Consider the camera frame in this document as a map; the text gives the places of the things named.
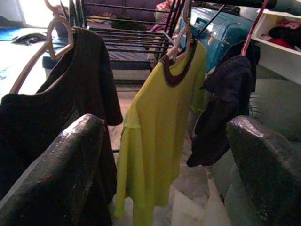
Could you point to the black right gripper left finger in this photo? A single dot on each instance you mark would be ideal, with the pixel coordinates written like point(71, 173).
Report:
point(47, 183)

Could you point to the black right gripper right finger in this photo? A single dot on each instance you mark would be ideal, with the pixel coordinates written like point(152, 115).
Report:
point(270, 176)

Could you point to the yellow-green shirt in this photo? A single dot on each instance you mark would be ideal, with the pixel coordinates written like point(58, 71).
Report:
point(152, 117)

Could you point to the pale lilac plastic hanger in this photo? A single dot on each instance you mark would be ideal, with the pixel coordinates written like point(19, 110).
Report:
point(188, 14)

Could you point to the pale pink plastic hanger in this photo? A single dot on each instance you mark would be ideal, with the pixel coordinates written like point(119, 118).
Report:
point(30, 67)

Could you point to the red plastic hanger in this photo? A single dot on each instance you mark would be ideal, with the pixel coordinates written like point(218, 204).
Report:
point(255, 26)

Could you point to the grey-green sofa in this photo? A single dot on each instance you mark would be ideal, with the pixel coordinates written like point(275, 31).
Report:
point(275, 106)

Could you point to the dark navy garment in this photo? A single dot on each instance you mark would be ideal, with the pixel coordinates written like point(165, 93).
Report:
point(223, 94)

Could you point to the black shirt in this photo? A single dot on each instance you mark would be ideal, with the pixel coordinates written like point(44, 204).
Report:
point(77, 82)

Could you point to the white shelf unit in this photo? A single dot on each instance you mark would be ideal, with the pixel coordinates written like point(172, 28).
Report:
point(277, 58)

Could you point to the red cloth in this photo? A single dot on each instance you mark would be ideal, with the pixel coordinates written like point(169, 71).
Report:
point(279, 42)

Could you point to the black folded cloth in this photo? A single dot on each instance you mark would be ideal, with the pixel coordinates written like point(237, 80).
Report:
point(287, 34)

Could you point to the black garment on floor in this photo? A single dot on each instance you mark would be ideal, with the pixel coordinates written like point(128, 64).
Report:
point(30, 38)

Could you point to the blue floor mat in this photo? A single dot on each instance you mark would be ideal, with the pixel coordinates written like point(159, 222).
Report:
point(7, 35)

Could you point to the black metal drying rack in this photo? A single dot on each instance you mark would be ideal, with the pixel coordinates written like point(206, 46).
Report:
point(258, 3)

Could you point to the pink floral cloth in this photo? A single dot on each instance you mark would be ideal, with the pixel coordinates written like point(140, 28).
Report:
point(164, 14)

